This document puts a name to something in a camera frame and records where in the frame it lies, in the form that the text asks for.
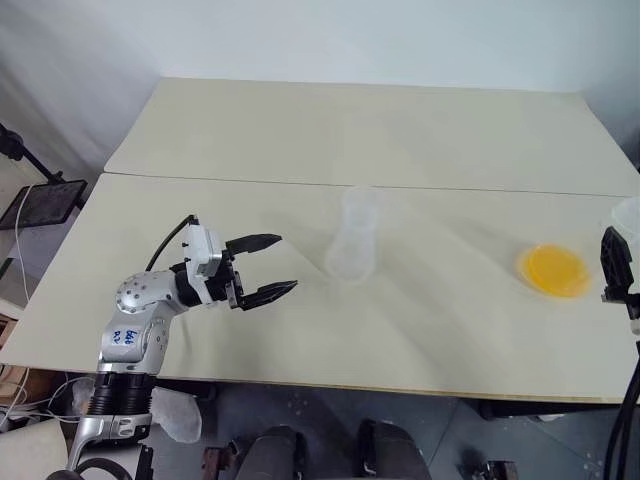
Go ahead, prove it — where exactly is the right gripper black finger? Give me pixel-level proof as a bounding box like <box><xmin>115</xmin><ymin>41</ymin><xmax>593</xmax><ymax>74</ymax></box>
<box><xmin>601</xmin><ymin>225</ymin><xmax>636</xmax><ymax>292</ymax></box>

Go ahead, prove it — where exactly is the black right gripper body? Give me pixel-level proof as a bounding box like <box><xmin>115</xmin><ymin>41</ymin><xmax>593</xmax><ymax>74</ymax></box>
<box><xmin>599</xmin><ymin>279</ymin><xmax>640</xmax><ymax>322</ymax></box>

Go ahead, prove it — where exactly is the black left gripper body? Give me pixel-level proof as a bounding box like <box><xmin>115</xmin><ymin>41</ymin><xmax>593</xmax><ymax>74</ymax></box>
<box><xmin>201</xmin><ymin>247</ymin><xmax>248</xmax><ymax>310</ymax></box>

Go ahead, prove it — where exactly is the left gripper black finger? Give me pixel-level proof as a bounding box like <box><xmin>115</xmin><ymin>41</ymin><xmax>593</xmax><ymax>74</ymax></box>
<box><xmin>234</xmin><ymin>279</ymin><xmax>300</xmax><ymax>313</ymax></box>
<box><xmin>225</xmin><ymin>232</ymin><xmax>283</xmax><ymax>257</ymax></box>

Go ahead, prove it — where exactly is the translucent plastic bottle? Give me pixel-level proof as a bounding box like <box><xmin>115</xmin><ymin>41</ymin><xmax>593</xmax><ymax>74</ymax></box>
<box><xmin>323</xmin><ymin>185</ymin><xmax>380</xmax><ymax>287</ymax></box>

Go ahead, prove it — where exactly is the crumpled clear plastic bag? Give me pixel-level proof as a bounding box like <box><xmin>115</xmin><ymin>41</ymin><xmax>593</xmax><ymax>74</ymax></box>
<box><xmin>149</xmin><ymin>386</ymin><xmax>204</xmax><ymax>445</ymax></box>

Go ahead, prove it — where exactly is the dark rounded shape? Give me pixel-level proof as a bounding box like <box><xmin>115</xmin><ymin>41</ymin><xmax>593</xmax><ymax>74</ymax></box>
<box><xmin>355</xmin><ymin>417</ymin><xmax>432</xmax><ymax>480</ymax></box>
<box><xmin>238</xmin><ymin>424</ymin><xmax>308</xmax><ymax>480</ymax></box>

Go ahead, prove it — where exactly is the black tablet on stand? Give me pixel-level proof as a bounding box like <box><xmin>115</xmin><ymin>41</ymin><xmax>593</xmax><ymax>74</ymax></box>
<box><xmin>0</xmin><ymin>180</ymin><xmax>88</xmax><ymax>232</ymax></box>

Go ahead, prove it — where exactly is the brown cardboard box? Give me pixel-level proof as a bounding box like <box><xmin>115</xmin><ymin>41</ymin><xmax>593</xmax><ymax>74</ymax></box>
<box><xmin>0</xmin><ymin>363</ymin><xmax>60</xmax><ymax>404</ymax></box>

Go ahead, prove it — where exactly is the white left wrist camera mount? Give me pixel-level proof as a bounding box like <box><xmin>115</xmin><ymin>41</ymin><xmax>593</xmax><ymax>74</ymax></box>
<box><xmin>182</xmin><ymin>225</ymin><xmax>225</xmax><ymax>278</ymax></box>

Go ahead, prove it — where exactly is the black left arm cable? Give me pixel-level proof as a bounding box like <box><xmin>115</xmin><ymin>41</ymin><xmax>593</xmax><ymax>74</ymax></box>
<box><xmin>145</xmin><ymin>214</ymin><xmax>200</xmax><ymax>274</ymax></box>

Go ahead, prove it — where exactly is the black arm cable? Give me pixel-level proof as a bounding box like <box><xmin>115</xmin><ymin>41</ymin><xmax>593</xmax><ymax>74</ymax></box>
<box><xmin>145</xmin><ymin>214</ymin><xmax>200</xmax><ymax>274</ymax></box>
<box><xmin>603</xmin><ymin>338</ymin><xmax>640</xmax><ymax>480</ymax></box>

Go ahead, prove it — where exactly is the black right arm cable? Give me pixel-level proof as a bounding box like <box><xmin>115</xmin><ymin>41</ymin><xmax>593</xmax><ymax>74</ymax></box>
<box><xmin>603</xmin><ymin>338</ymin><xmax>640</xmax><ymax>480</ymax></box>

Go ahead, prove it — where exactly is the thin white cable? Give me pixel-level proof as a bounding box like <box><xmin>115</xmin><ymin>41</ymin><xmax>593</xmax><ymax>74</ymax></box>
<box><xmin>12</xmin><ymin>183</ymin><xmax>39</xmax><ymax>311</ymax></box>

